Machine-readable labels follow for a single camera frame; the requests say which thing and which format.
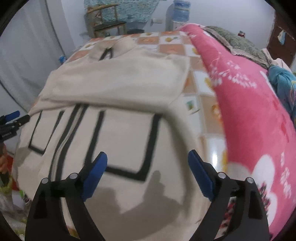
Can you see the blue patterned quilt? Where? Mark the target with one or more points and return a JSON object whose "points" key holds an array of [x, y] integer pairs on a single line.
{"points": [[283, 83]]}

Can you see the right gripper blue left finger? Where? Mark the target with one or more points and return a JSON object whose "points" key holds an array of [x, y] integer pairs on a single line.
{"points": [[93, 174]]}

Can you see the blue water dispenser bottle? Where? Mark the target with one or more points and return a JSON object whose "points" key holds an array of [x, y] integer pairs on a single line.
{"points": [[181, 11]]}

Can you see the checkered ginkgo pattern bed sheet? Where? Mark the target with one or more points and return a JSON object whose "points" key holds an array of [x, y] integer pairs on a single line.
{"points": [[200, 100]]}

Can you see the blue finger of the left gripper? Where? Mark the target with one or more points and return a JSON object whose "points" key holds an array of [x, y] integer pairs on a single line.
{"points": [[12, 116]]}

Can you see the small blue white package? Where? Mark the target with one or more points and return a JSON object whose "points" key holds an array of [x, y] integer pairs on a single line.
{"points": [[62, 59]]}

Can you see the white curtain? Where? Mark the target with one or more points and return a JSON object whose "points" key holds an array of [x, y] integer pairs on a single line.
{"points": [[30, 51]]}

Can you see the grey knitted blanket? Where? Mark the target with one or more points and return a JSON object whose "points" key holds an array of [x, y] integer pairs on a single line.
{"points": [[239, 46]]}

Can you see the blue cloth hanging on door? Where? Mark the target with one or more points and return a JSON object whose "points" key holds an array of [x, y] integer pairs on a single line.
{"points": [[281, 37]]}

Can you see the pink floral blanket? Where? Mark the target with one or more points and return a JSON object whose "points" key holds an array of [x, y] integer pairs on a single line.
{"points": [[259, 133]]}

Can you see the beige zip hoodie black stripes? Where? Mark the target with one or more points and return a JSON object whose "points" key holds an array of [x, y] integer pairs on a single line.
{"points": [[126, 101]]}

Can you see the brown wooden door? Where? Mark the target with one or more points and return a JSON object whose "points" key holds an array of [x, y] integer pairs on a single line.
{"points": [[287, 51]]}

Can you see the wooden chair black seat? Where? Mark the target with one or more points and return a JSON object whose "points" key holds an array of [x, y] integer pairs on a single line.
{"points": [[97, 25]]}

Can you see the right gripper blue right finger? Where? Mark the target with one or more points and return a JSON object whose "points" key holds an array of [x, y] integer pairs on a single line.
{"points": [[204, 174]]}

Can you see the teal patterned hanging cloth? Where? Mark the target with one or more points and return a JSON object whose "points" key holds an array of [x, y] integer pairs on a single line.
{"points": [[130, 11]]}

